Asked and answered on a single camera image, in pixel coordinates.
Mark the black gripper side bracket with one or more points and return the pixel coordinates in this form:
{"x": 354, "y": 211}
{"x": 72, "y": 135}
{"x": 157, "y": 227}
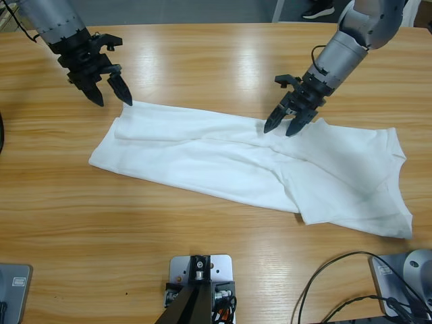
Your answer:
{"x": 109, "y": 40}
{"x": 285, "y": 79}

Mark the wooden pallet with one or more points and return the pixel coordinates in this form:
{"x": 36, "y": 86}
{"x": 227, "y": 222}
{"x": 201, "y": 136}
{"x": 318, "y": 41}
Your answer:
{"x": 6, "y": 20}

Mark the white t-shirt with black logo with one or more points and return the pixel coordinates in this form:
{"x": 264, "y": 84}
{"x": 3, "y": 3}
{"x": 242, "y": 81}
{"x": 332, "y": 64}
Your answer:
{"x": 219, "y": 162}

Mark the black clamp with silver knob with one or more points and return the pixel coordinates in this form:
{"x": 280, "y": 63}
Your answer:
{"x": 222, "y": 293}
{"x": 173, "y": 297}

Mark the black sneaker with white sole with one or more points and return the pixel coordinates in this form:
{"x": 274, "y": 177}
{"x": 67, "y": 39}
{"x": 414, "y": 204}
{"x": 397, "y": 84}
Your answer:
{"x": 317, "y": 11}

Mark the white bag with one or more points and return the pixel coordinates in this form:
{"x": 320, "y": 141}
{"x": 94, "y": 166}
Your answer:
{"x": 411, "y": 13}

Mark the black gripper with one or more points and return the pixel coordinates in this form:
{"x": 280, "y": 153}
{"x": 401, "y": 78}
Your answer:
{"x": 307, "y": 99}
{"x": 84, "y": 60}

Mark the white mount block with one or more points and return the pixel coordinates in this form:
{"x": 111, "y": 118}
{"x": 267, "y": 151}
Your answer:
{"x": 222, "y": 266}

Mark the white metal pole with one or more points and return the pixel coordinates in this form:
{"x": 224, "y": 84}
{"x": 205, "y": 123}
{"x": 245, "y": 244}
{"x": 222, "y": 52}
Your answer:
{"x": 277, "y": 10}

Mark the dark camera post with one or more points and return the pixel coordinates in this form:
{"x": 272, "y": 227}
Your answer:
{"x": 192, "y": 310}

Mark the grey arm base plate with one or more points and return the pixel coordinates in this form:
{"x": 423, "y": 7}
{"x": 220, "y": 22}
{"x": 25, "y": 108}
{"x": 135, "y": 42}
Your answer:
{"x": 379, "y": 287}
{"x": 17, "y": 303}

